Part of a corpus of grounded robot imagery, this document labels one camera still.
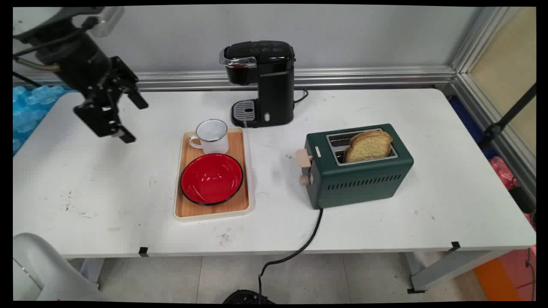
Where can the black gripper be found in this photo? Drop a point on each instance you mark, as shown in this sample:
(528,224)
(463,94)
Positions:
(83,68)

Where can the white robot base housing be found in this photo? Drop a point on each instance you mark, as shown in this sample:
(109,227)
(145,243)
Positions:
(38,269)

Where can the blue bubble wrap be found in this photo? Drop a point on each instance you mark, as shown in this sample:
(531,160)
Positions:
(30,111)

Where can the white enamel mug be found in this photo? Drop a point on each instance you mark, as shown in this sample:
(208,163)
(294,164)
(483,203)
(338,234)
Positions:
(212,137)

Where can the red bowl with black rim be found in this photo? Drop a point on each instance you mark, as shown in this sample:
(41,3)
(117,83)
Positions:
(211,179)

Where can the wooden tray with cream rim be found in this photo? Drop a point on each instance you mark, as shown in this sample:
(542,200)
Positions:
(239,192)

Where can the black coffee machine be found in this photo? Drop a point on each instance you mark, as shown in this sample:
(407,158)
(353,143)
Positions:
(263,81)

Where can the black round object on floor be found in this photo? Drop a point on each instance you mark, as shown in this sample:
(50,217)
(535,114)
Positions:
(246,297)

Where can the dark green toaster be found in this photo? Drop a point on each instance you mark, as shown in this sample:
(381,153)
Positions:
(359,179)

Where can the toasted bread slice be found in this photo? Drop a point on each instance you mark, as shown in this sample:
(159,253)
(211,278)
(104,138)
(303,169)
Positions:
(368,146)

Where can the black tripod stand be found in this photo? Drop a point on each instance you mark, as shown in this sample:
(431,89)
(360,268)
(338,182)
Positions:
(507,117)

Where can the pink plastic bag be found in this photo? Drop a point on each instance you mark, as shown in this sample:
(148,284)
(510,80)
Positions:
(504,171)

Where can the aluminium frame rail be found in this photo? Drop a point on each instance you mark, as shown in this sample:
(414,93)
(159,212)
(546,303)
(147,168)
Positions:
(364,77)

